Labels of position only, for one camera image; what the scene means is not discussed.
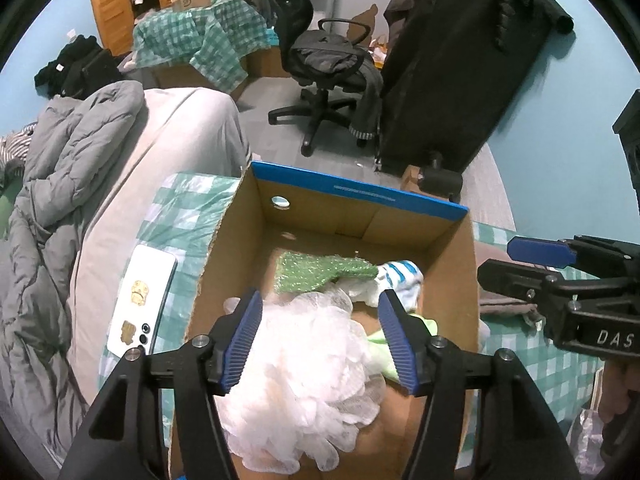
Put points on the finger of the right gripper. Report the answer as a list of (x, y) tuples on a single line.
[(533, 285), (541, 252)]

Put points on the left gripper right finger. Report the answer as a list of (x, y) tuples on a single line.
[(407, 337)]

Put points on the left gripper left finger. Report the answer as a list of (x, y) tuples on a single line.
[(233, 335)]

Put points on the dark green glitter cloth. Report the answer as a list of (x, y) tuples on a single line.
[(298, 272)]

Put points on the white mesh bath pouf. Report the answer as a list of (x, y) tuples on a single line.
[(307, 387)]

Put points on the person's hand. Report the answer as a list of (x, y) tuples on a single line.
[(618, 381)]

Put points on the white blue striped sock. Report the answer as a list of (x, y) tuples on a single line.
[(403, 277)]

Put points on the white smartphone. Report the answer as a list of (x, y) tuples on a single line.
[(140, 300)]

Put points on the blue cardboard box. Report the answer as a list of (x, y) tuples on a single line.
[(279, 209)]

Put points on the green checkered tablecloth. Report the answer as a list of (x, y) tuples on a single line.
[(187, 223)]

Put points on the small brown cardboard box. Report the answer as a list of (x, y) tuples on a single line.
[(410, 180)]

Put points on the grey quilted duvet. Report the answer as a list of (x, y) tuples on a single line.
[(75, 145)]

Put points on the black office chair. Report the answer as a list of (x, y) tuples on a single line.
[(340, 82)]

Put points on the green checkered cloth on box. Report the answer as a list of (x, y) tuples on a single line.
[(211, 39)]

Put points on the black clothes pile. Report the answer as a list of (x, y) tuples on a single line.
[(81, 68)]

